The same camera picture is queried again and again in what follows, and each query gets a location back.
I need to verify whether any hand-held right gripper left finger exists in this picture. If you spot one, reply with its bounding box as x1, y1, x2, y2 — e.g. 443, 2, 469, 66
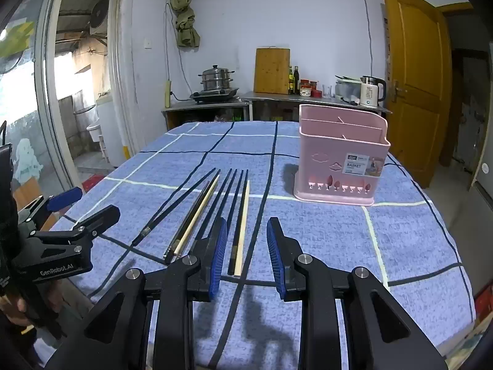
44, 217, 229, 370

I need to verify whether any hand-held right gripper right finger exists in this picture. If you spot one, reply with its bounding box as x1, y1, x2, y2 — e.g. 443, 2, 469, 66
267, 217, 449, 370

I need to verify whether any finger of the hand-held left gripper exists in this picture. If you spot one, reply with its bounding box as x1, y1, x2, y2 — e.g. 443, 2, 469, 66
29, 205, 121, 248
17, 186, 84, 236

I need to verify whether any pink plastic utensil basket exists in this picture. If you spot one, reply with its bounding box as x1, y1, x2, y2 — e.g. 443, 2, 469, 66
293, 104, 390, 206

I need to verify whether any person's left hand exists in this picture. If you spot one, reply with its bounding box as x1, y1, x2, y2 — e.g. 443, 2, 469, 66
0, 294, 31, 327

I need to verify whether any red patterned rug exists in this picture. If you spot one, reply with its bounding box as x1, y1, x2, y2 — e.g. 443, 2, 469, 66
83, 175, 104, 193

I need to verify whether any cartoon sticker on glass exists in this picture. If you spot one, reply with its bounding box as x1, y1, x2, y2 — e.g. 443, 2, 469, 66
15, 139, 44, 182

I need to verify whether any blue checked tablecloth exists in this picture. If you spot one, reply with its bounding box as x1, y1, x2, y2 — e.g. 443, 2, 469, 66
48, 121, 474, 370

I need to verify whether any white washing machine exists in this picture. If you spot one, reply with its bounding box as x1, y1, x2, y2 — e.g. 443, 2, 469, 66
96, 94, 128, 166

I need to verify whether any glass sliding door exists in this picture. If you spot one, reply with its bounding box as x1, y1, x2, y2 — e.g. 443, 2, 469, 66
0, 0, 78, 240

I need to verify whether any low steel-topped cabinet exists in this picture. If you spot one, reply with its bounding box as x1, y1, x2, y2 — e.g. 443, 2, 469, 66
161, 98, 251, 132

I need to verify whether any stainless steel kitchen table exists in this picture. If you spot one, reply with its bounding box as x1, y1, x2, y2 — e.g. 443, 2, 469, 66
241, 91, 391, 124

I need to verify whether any black cooktop stove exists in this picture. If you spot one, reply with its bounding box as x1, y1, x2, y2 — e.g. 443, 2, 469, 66
189, 88, 239, 104

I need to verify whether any stainless steel steamer pot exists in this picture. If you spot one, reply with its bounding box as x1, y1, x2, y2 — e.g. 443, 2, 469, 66
198, 65, 235, 92

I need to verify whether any wooden cutting board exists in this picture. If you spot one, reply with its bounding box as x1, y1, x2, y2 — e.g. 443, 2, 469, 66
253, 47, 291, 94

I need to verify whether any outdoor air conditioner unit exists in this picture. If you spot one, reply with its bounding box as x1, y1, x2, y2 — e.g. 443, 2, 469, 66
88, 0, 110, 37

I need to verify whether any white electric kettle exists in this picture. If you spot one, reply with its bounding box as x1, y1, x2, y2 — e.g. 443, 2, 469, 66
359, 76, 387, 109

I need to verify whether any green tied curtain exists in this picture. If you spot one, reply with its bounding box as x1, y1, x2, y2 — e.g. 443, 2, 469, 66
169, 0, 201, 48

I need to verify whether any yellow wooden door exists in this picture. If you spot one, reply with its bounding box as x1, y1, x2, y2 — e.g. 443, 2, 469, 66
379, 0, 453, 189

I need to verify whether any metal door handle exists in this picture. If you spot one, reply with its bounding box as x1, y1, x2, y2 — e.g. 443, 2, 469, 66
390, 80, 408, 103

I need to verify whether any yellow wooden door frame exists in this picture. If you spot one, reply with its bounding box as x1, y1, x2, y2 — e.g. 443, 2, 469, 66
435, 2, 475, 18

